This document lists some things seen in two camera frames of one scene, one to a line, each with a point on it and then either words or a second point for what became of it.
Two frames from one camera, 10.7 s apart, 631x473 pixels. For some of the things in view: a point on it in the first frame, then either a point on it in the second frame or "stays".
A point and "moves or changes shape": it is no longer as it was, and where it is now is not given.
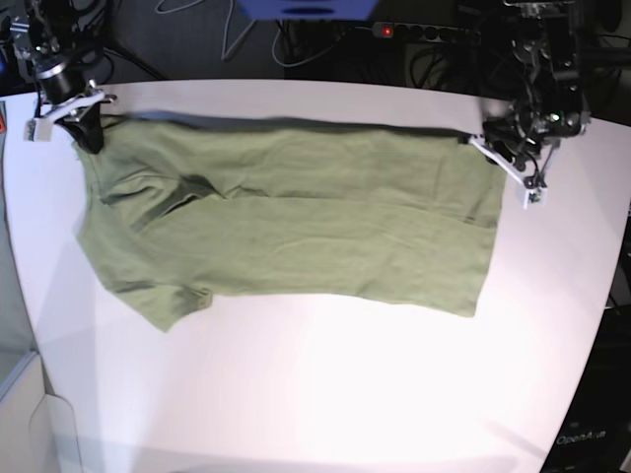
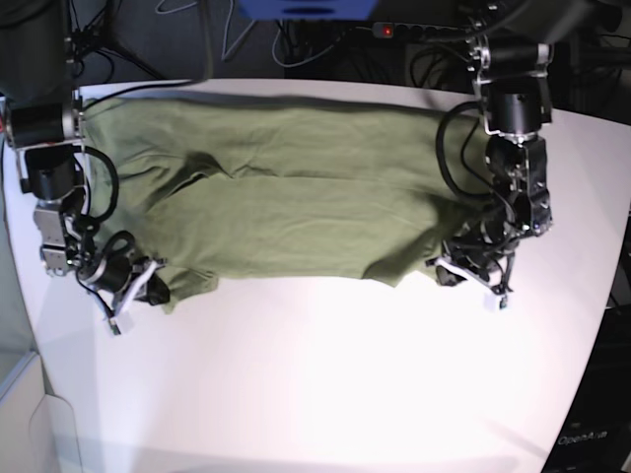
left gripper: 67,98 to 125,277
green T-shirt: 175,210 moves or changes shape
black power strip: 422,32 stays
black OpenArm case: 595,437 stays
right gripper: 525,134 to 480,249
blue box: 308,9 stays
